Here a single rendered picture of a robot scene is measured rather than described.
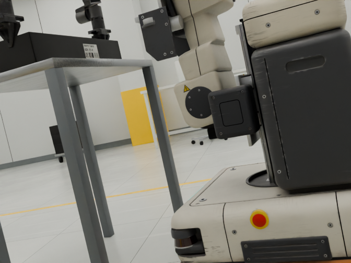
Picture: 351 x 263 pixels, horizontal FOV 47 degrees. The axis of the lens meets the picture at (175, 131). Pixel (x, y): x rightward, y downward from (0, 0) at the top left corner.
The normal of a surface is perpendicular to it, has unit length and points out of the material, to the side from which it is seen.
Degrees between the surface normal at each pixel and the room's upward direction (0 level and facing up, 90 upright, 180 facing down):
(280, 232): 90
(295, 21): 90
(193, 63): 90
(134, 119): 90
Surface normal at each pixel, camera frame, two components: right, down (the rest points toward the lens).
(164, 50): -0.36, 0.15
